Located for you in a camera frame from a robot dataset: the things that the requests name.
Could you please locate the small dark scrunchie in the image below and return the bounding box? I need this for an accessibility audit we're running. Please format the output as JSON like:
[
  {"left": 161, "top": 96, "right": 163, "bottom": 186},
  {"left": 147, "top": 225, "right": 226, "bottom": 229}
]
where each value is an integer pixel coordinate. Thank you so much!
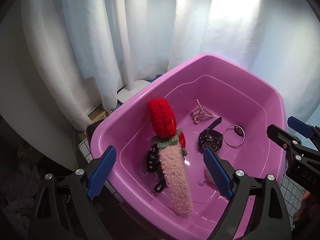
[{"left": 234, "top": 126, "right": 245, "bottom": 137}]

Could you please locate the large silver bangle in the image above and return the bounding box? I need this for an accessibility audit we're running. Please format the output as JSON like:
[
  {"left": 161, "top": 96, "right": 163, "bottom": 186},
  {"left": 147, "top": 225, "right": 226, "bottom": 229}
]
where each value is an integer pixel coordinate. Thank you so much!
[{"left": 223, "top": 124, "right": 246, "bottom": 148}]

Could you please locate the black studded leather bracelet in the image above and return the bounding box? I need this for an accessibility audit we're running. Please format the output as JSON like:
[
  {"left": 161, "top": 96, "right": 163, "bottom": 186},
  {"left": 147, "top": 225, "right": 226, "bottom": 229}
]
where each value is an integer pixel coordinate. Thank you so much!
[{"left": 145, "top": 142, "right": 168, "bottom": 194}]

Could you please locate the pink fuzzy strawberry headband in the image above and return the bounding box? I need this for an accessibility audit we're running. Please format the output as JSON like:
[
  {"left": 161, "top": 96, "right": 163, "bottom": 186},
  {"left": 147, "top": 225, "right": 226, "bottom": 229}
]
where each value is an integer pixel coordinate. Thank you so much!
[{"left": 149, "top": 98, "right": 193, "bottom": 217}]

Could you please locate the pearl hair claw clip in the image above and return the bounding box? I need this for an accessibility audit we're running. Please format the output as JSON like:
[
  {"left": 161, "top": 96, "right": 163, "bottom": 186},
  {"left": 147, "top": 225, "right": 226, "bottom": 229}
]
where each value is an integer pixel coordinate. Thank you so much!
[{"left": 190, "top": 99, "right": 215, "bottom": 124}]

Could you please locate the person's right hand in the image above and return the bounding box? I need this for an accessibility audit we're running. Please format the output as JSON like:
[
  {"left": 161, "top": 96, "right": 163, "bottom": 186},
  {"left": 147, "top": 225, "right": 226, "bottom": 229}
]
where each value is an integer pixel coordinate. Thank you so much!
[{"left": 293, "top": 191, "right": 319, "bottom": 225}]

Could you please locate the white black grid bedsheet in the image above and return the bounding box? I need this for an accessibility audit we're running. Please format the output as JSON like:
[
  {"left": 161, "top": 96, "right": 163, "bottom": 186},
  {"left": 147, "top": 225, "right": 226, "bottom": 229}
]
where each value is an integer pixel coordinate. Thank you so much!
[{"left": 74, "top": 138, "right": 306, "bottom": 225}]

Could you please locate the pink plastic storage bin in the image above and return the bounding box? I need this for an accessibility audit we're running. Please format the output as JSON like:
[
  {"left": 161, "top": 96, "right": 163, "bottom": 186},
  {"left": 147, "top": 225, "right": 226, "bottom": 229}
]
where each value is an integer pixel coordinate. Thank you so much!
[{"left": 90, "top": 54, "right": 286, "bottom": 239}]

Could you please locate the white lamp stand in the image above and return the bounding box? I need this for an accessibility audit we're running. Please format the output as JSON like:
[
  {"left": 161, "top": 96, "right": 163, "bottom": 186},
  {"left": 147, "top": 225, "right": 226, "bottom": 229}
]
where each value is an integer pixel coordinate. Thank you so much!
[{"left": 115, "top": 0, "right": 150, "bottom": 103}]

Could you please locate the white curtain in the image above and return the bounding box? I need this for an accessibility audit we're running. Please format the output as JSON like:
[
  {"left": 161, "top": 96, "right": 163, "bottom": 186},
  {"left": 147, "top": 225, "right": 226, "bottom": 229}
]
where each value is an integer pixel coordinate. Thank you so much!
[{"left": 21, "top": 0, "right": 319, "bottom": 131}]

